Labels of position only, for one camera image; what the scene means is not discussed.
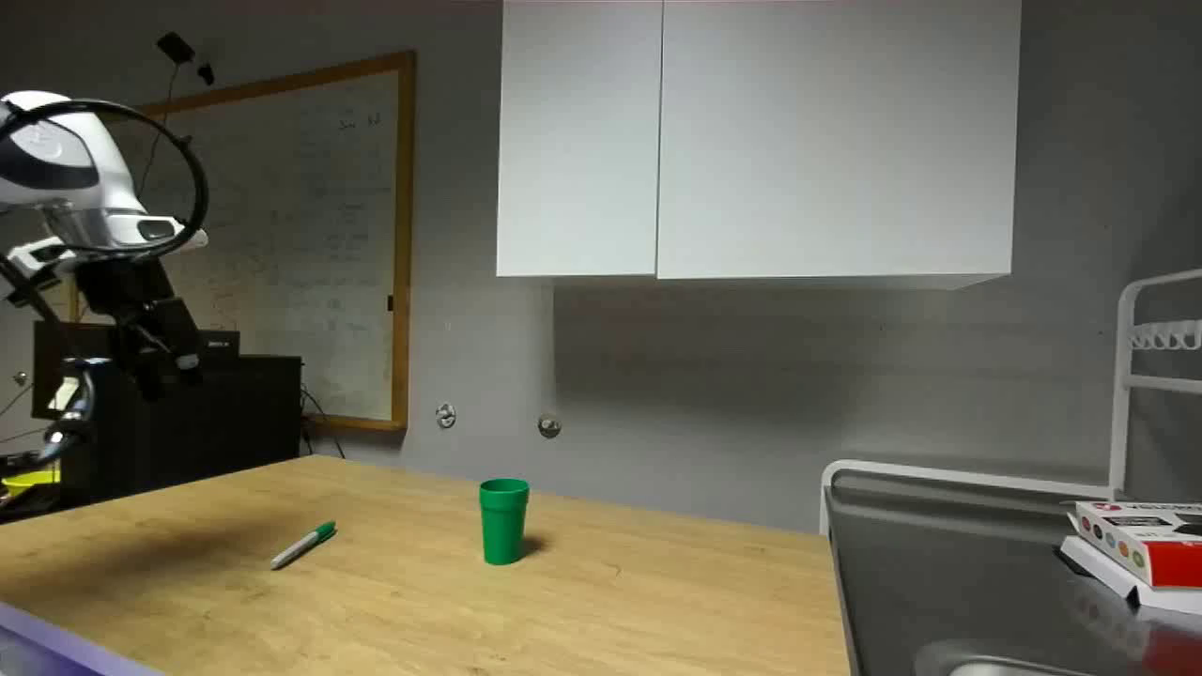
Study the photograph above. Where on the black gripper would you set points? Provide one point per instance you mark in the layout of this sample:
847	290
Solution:
131	294

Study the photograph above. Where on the green capped grey marker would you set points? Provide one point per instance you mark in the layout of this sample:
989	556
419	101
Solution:
303	547

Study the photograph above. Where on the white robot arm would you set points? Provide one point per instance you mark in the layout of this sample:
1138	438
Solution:
77	188

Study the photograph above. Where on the green plastic cup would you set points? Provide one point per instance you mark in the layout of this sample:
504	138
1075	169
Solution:
504	521

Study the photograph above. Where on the black cabinet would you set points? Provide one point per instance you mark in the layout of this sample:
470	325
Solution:
210	417

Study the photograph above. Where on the silver black clamp device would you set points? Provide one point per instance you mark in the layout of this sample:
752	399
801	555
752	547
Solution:
68	408

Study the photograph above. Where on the wooden framed whiteboard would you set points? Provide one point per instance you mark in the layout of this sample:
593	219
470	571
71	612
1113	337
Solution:
314	248

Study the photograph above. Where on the purple edged board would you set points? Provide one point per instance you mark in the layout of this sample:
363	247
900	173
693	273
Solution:
50	641

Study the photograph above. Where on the stainless steel sink counter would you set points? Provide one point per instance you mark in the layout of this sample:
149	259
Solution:
950	586

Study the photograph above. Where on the flat white box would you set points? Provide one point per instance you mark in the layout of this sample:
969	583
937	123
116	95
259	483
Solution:
1108	566

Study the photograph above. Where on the red and white box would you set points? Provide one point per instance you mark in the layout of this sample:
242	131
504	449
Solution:
1158	547

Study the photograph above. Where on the round wall socket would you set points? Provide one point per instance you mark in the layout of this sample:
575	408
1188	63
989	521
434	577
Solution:
544	427
444	414

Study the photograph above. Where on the black mounted camera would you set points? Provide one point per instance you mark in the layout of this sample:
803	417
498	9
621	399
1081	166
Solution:
172	51

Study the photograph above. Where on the white wall cabinet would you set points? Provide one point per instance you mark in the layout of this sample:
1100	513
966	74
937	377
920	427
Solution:
752	138

